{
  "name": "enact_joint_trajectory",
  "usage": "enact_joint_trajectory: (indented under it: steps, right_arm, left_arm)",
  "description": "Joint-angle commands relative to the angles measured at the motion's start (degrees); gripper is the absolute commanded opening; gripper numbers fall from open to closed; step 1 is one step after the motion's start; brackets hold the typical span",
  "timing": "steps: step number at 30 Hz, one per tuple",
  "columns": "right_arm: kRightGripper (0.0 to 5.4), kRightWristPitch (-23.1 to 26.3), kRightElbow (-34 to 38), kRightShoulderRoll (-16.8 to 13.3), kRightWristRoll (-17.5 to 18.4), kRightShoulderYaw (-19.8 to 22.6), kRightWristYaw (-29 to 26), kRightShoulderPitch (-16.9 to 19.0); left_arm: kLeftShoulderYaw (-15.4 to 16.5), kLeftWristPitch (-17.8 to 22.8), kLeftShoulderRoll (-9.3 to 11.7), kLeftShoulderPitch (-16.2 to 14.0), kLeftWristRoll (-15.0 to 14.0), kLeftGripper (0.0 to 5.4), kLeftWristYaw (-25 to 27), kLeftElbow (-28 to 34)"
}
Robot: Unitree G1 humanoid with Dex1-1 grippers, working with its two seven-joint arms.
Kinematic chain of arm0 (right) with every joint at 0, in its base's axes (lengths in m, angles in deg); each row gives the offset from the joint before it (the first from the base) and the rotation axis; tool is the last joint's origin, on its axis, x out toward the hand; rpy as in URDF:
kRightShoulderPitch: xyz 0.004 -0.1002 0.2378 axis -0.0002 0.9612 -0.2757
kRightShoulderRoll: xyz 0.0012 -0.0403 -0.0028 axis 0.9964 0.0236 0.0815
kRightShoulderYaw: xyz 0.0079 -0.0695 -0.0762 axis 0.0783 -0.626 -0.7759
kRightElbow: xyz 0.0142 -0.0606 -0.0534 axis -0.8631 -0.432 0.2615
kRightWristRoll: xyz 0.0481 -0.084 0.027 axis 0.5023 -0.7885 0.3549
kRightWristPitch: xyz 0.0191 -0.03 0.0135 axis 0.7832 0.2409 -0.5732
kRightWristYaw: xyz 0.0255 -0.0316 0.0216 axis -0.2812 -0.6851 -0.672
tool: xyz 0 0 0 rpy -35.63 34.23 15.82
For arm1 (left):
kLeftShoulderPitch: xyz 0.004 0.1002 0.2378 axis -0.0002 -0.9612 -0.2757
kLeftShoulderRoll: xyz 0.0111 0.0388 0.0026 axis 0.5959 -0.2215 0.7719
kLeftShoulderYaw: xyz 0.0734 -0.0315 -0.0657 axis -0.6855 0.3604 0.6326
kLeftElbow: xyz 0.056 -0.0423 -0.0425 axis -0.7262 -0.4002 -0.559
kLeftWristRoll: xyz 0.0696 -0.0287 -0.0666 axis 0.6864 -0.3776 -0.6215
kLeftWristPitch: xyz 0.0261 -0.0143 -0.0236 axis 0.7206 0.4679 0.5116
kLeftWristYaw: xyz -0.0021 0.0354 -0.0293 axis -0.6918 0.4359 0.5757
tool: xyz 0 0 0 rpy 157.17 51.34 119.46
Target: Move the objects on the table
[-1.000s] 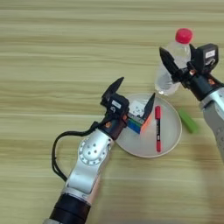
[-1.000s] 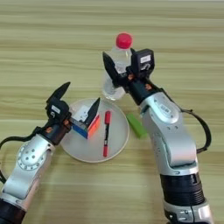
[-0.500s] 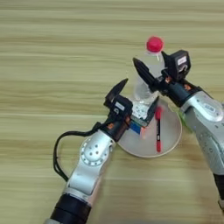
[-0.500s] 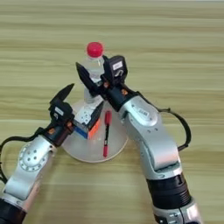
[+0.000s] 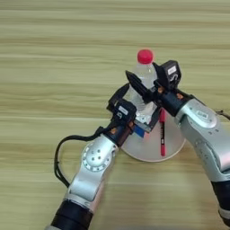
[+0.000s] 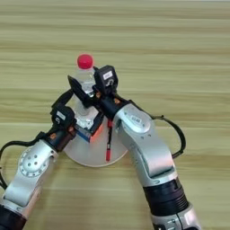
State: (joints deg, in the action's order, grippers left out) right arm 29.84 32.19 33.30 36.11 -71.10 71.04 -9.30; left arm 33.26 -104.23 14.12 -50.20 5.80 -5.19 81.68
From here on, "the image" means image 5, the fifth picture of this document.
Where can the red marker pen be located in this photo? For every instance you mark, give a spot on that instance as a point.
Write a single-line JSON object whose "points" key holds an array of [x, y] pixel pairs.
{"points": [[162, 137]]}

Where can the round white plate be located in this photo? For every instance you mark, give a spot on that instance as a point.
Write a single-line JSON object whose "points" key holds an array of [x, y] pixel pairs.
{"points": [[173, 140]]}

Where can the multicolour puzzle cube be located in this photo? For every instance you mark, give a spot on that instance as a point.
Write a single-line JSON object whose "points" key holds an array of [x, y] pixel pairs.
{"points": [[139, 131]]}

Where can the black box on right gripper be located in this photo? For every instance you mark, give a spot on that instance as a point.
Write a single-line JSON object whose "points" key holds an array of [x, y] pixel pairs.
{"points": [[172, 73]]}

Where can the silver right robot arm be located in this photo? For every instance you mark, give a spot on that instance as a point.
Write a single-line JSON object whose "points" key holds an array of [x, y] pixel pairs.
{"points": [[206, 137]]}

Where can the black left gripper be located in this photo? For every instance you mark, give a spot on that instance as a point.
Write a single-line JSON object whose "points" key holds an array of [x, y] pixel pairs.
{"points": [[119, 134]]}

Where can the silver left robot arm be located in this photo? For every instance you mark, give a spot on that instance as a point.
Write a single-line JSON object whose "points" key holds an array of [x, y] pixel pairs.
{"points": [[90, 170]]}

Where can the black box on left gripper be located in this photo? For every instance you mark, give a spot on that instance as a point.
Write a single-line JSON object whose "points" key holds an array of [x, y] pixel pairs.
{"points": [[124, 110]]}

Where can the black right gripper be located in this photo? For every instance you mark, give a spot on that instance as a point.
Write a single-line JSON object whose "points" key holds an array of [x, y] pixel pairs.
{"points": [[170, 100]]}

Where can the clear bottle with red cap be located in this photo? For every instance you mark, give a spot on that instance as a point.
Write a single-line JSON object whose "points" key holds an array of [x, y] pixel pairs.
{"points": [[145, 72]]}

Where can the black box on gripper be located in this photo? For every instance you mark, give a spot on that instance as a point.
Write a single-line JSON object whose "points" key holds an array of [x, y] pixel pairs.
{"points": [[124, 110], [172, 73]]}

